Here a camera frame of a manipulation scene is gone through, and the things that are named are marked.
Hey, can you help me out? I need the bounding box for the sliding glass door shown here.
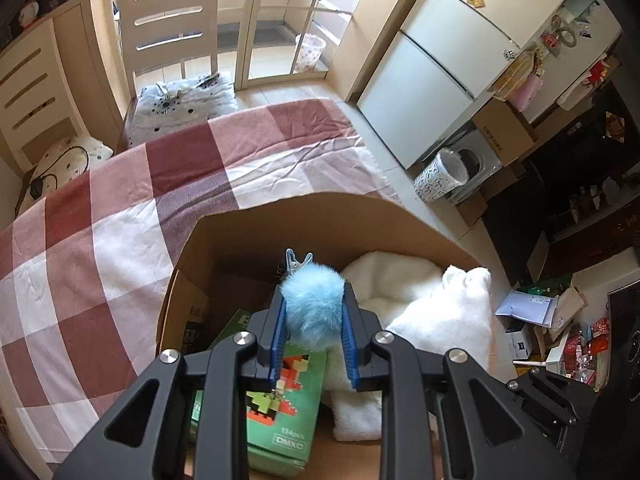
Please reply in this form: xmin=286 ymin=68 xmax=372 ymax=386
xmin=87 ymin=0 xmax=381 ymax=93

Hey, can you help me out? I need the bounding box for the grey patterned chair cushion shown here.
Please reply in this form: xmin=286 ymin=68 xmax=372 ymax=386
xmin=122 ymin=72 xmax=238 ymax=148

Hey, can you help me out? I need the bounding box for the shelf of jars and bottles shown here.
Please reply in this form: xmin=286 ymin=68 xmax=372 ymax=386
xmin=0 ymin=0 xmax=83 ymax=51

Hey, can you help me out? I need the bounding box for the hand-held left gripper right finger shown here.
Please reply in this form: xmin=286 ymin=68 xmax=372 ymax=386
xmin=340 ymin=284 xmax=578 ymax=480

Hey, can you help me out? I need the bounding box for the pale mailer bag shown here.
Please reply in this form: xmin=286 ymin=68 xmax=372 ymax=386
xmin=495 ymin=290 xmax=559 ymax=329

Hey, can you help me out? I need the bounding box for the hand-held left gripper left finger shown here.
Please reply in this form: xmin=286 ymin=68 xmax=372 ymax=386
xmin=52 ymin=287 xmax=288 ymax=480

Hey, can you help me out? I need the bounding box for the white refrigerator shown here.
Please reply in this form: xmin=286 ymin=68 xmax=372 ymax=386
xmin=356 ymin=0 xmax=586 ymax=171

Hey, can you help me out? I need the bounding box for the brown printed cardboard box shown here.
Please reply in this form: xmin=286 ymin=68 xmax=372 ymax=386
xmin=472 ymin=97 xmax=537 ymax=168

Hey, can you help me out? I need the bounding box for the pink plaid tablecloth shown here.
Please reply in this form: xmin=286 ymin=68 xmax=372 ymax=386
xmin=0 ymin=97 xmax=406 ymax=466

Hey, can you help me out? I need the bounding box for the pink patterned wastebasket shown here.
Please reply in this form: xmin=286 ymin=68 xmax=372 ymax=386
xmin=294 ymin=33 xmax=326 ymax=73

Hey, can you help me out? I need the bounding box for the white plush cloth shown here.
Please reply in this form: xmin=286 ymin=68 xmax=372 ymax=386
xmin=325 ymin=251 xmax=493 ymax=443

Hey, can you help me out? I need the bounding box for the open small cardboard box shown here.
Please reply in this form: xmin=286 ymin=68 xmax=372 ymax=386
xmin=534 ymin=285 xmax=590 ymax=356

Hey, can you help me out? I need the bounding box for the white patterned cushion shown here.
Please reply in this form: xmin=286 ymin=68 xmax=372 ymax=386
xmin=31 ymin=135 xmax=114 ymax=196

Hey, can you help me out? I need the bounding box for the dark cabinet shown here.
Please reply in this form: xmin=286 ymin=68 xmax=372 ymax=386
xmin=482 ymin=80 xmax=640 ymax=286

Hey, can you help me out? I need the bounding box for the blue pompom hair clip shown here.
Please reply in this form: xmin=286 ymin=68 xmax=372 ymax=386
xmin=277 ymin=248 xmax=347 ymax=351

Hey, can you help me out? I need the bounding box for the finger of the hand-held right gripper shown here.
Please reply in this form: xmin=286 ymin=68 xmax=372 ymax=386
xmin=506 ymin=367 xmax=597 ymax=448

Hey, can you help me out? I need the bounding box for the dark floor mat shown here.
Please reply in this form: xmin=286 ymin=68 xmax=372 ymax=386
xmin=216 ymin=25 xmax=296 ymax=53

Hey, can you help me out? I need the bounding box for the white wooden chair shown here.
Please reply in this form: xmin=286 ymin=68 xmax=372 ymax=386
xmin=116 ymin=0 xmax=223 ymax=96

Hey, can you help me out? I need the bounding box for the green toy bricks box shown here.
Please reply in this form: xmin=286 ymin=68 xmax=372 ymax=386
xmin=192 ymin=307 xmax=331 ymax=477

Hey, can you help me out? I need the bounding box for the small black and white box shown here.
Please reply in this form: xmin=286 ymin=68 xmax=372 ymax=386
xmin=505 ymin=326 xmax=540 ymax=361

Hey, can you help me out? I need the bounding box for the large cardboard box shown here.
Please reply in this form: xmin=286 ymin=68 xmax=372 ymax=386
xmin=155 ymin=191 xmax=488 ymax=480

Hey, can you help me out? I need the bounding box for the pink hanging bag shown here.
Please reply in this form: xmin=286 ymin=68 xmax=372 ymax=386
xmin=510 ymin=72 xmax=546 ymax=113

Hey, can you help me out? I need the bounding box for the pile of red packets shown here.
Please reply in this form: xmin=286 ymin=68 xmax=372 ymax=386
xmin=562 ymin=317 xmax=613 ymax=391

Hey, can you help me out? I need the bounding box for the white dark-patterned wastebasket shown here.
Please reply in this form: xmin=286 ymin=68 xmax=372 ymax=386
xmin=412 ymin=150 xmax=471 ymax=204

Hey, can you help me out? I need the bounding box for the yellow hanging bag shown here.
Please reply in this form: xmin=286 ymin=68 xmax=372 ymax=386
xmin=492 ymin=47 xmax=538 ymax=101

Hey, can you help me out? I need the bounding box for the flat cardboard piece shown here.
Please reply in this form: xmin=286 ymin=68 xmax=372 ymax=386
xmin=457 ymin=192 xmax=490 ymax=227

